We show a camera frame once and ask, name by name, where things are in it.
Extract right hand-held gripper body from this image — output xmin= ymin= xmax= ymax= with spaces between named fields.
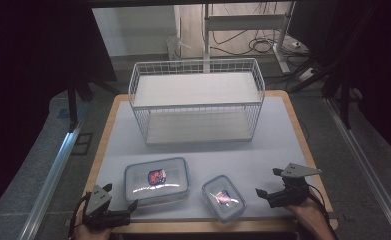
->
xmin=267 ymin=162 xmax=323 ymax=209

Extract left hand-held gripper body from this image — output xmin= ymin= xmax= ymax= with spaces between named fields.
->
xmin=82 ymin=184 xmax=132 ymax=232

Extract large clear food container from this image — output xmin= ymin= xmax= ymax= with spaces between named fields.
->
xmin=123 ymin=156 xmax=191 ymax=207

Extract small clear food container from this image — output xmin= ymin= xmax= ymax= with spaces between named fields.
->
xmin=201 ymin=174 xmax=247 ymax=223

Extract white wire shelf rack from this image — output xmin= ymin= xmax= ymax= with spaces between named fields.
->
xmin=128 ymin=57 xmax=266 ymax=147

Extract person's left hand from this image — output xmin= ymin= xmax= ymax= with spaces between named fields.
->
xmin=72 ymin=213 xmax=114 ymax=240

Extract person's right hand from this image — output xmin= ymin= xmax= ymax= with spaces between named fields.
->
xmin=284 ymin=196 xmax=337 ymax=240

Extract light grey table mat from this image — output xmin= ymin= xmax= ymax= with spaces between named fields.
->
xmin=81 ymin=96 xmax=326 ymax=223

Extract black stand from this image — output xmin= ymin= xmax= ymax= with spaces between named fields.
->
xmin=288 ymin=55 xmax=355 ymax=130
xmin=65 ymin=75 xmax=95 ymax=133

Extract white power strip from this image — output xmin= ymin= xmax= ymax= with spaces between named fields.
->
xmin=297 ymin=67 xmax=318 ymax=83

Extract dark curtain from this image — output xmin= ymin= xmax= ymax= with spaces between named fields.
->
xmin=0 ymin=0 xmax=118 ymax=223
xmin=287 ymin=0 xmax=391 ymax=165

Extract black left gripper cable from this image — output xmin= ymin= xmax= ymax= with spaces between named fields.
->
xmin=67 ymin=194 xmax=91 ymax=240

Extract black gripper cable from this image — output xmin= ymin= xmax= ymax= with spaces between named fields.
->
xmin=306 ymin=184 xmax=331 ymax=231
xmin=67 ymin=194 xmax=91 ymax=240

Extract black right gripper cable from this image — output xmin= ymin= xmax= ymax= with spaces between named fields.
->
xmin=306 ymin=184 xmax=331 ymax=231

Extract aluminium rail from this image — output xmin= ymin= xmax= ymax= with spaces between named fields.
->
xmin=325 ymin=97 xmax=391 ymax=240
xmin=17 ymin=129 xmax=81 ymax=240

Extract black floor cables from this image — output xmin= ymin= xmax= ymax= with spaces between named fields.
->
xmin=211 ymin=29 xmax=310 ymax=58

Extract white metal desk frame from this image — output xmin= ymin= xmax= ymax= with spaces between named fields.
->
xmin=202 ymin=2 xmax=293 ymax=75

